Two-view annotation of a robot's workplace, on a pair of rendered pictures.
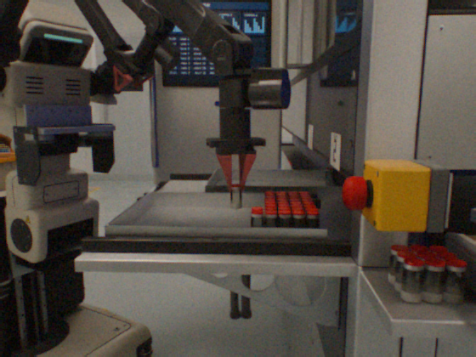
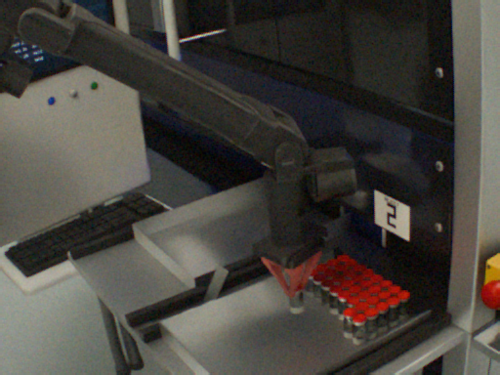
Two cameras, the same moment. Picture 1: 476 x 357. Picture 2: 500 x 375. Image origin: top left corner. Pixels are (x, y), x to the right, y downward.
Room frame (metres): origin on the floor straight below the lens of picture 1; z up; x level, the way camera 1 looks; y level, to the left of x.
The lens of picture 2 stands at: (0.00, 0.55, 1.56)
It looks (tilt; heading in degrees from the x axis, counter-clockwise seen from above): 25 degrees down; 328
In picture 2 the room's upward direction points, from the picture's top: 6 degrees counter-clockwise
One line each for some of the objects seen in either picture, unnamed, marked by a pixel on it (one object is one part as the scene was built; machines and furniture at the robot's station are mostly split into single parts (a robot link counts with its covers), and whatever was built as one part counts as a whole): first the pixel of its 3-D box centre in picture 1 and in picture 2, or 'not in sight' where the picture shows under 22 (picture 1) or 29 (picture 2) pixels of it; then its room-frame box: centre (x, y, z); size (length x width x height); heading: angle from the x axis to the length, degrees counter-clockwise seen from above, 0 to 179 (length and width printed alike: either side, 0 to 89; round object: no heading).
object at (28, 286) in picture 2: not in sight; (83, 236); (1.46, 0.09, 0.79); 0.45 x 0.28 x 0.03; 95
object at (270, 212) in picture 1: (269, 212); (340, 303); (0.72, -0.06, 0.90); 0.18 x 0.02 x 0.05; 176
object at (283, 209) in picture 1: (282, 212); (351, 297); (0.72, -0.08, 0.90); 0.18 x 0.02 x 0.05; 177
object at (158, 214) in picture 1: (222, 216); (295, 327); (0.73, 0.03, 0.90); 0.34 x 0.26 x 0.04; 87
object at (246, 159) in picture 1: (234, 167); (291, 269); (0.76, 0.01, 0.99); 0.07 x 0.07 x 0.09; 11
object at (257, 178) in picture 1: (274, 183); (239, 227); (1.06, -0.10, 0.90); 0.34 x 0.26 x 0.04; 87
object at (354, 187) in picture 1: (359, 193); (496, 293); (0.47, -0.14, 0.99); 0.04 x 0.04 x 0.04; 87
